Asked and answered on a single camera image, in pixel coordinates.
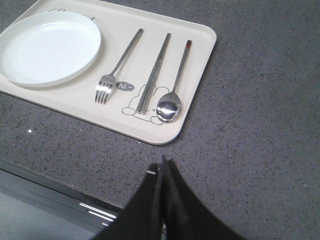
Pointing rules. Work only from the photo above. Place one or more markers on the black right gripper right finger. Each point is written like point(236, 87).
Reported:
point(185, 216)

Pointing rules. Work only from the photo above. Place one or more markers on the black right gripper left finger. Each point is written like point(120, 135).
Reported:
point(141, 218)

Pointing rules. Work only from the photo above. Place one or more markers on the steel spoon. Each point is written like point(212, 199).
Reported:
point(169, 105)

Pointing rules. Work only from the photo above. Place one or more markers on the steel fork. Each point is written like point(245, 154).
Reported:
point(106, 83)

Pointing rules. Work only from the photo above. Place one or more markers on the white round plate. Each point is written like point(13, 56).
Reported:
point(48, 48)

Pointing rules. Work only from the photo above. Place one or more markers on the cream rabbit serving tray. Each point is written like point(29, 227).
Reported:
point(147, 73)

